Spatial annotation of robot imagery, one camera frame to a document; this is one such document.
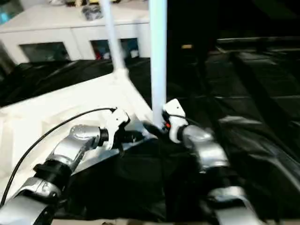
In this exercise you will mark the blue white plastic package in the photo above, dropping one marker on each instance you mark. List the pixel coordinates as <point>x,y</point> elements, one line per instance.
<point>4,17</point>

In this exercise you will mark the black plastic mat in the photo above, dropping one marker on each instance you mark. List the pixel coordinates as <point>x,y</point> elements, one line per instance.
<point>234,105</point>

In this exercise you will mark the white plastic table top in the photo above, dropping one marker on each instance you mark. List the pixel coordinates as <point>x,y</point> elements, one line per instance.
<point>58,107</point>

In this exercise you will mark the black parts in clear bag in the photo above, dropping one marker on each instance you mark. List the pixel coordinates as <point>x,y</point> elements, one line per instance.
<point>92,12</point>

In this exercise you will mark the white sideboard cabinet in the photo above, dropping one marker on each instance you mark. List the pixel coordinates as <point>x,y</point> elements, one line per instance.
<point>47,30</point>

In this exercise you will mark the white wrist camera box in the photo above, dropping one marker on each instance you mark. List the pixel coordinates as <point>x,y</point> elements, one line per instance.
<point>175,112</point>
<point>117,119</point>

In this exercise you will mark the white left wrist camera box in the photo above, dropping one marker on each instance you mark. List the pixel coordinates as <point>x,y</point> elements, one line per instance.
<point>117,119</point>

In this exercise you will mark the red bottle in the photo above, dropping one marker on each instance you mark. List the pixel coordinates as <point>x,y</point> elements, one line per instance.
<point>98,56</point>

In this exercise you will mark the white plastic table leg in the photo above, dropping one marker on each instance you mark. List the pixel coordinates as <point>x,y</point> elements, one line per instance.
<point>114,42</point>
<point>158,58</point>

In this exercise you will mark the small tan label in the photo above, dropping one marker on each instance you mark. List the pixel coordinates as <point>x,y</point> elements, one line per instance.
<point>186,46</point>

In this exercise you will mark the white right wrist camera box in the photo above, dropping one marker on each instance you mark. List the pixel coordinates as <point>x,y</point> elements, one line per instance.
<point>175,112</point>

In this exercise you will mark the black draped furniture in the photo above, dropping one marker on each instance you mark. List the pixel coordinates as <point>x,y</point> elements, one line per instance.
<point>234,21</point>

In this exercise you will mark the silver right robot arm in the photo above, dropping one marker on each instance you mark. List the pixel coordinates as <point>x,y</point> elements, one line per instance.
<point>208,150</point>

